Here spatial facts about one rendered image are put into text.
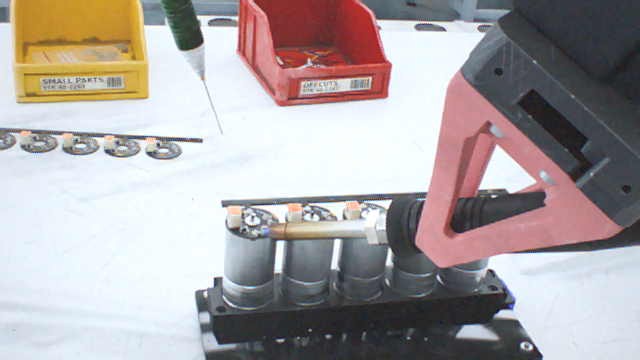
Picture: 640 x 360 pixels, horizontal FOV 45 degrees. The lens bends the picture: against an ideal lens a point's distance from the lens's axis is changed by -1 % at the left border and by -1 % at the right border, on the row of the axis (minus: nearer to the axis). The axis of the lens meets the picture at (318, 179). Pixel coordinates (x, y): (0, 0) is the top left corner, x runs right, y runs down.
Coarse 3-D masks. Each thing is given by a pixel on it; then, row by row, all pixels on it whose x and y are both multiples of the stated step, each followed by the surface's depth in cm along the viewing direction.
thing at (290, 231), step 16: (272, 224) 34; (288, 224) 34; (304, 224) 33; (320, 224) 32; (336, 224) 32; (352, 224) 32; (368, 224) 31; (384, 224) 30; (272, 240) 34; (288, 240) 34; (304, 240) 33; (368, 240) 31; (384, 240) 30
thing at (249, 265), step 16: (256, 224) 35; (240, 240) 35; (256, 240) 35; (224, 256) 36; (240, 256) 35; (256, 256) 35; (272, 256) 36; (224, 272) 37; (240, 272) 36; (256, 272) 36; (272, 272) 37; (224, 288) 37; (240, 288) 36; (256, 288) 36; (272, 288) 37; (240, 304) 37; (256, 304) 37
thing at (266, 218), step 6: (258, 210) 37; (264, 210) 37; (246, 216) 36; (258, 216) 36; (264, 216) 36; (270, 216) 36; (276, 216) 36; (264, 222) 36; (270, 222) 36; (276, 222) 36; (228, 228) 35; (234, 228) 35; (240, 228) 35; (246, 228) 35; (252, 228) 35; (258, 228) 35; (264, 228) 35; (234, 234) 35; (240, 234) 35; (246, 234) 35; (252, 234) 35
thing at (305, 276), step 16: (320, 240) 36; (288, 256) 37; (304, 256) 36; (320, 256) 36; (288, 272) 37; (304, 272) 36; (320, 272) 37; (288, 288) 37; (304, 288) 37; (320, 288) 37; (304, 304) 37
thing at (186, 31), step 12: (168, 0) 28; (180, 0) 28; (168, 12) 28; (180, 12) 28; (192, 12) 28; (168, 24) 29; (180, 24) 28; (192, 24) 29; (180, 36) 29; (192, 36) 29; (180, 48) 29; (192, 48) 29
